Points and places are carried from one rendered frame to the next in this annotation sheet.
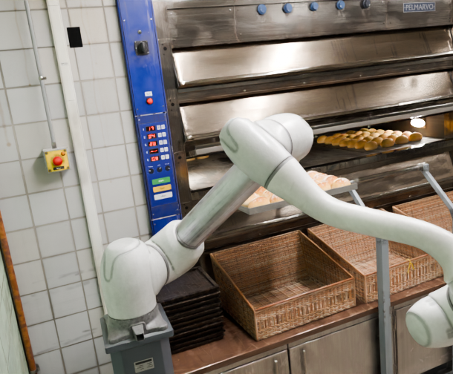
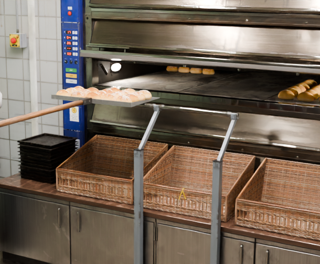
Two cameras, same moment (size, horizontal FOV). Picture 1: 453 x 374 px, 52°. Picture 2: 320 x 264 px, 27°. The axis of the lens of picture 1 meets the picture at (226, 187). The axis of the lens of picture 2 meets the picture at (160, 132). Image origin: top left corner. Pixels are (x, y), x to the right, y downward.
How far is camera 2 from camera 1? 3.50 m
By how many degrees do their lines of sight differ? 49
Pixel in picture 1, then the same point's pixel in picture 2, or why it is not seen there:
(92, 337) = not seen: hidden behind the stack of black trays
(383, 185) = (261, 134)
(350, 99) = (233, 40)
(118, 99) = (56, 8)
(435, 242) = not seen: outside the picture
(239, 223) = (121, 120)
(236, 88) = (132, 13)
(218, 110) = (119, 29)
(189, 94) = (99, 13)
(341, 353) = (107, 232)
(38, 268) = (6, 104)
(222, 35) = not seen: outside the picture
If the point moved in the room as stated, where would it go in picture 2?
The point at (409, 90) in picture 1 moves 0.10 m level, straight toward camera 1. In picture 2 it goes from (304, 44) to (288, 45)
